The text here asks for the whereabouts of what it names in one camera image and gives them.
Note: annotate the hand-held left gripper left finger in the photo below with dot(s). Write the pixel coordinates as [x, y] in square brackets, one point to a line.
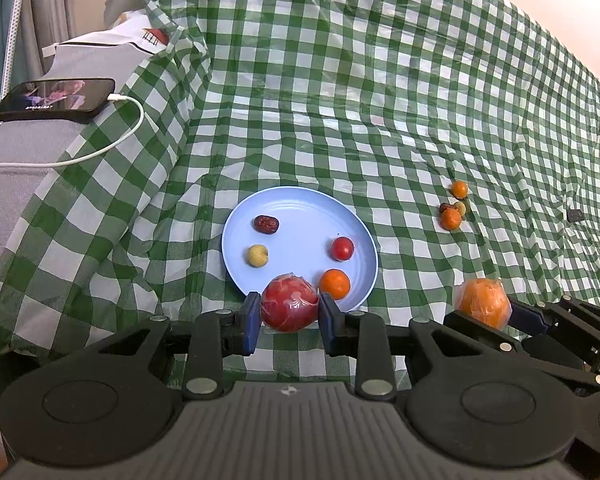
[252, 317]

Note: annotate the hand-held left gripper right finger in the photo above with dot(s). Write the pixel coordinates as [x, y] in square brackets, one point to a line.
[327, 317]

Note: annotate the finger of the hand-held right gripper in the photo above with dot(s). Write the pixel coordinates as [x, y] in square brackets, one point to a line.
[480, 332]
[527, 316]

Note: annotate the plastic orange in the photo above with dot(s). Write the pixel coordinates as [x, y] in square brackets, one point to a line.
[482, 302]

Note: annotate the small orange tangerine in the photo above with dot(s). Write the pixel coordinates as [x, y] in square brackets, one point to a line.
[450, 219]
[334, 283]
[459, 189]

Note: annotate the plastic red fruit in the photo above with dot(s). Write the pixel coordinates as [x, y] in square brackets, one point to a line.
[288, 308]

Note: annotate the yellow longan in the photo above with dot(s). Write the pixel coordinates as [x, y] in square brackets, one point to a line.
[257, 255]
[461, 208]

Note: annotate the red cherry tomato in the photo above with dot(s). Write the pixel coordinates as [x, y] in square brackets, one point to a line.
[342, 248]

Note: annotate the light blue plate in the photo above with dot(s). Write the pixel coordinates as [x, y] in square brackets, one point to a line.
[300, 230]

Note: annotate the dark red jujube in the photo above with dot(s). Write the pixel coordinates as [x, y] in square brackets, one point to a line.
[266, 224]
[445, 207]

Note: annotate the green checkered tablecloth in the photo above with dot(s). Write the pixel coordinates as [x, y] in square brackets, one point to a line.
[380, 85]

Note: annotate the grey bed cover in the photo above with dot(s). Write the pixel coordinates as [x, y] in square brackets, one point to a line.
[10, 195]

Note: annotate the black smartphone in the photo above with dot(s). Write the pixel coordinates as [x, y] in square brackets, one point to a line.
[50, 100]

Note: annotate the white printed cloth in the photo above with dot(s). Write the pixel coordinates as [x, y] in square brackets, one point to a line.
[120, 32]

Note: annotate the grey curtain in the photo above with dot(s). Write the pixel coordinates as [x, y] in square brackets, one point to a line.
[50, 0]

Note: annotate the white dotted strip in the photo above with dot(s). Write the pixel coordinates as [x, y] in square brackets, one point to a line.
[17, 15]

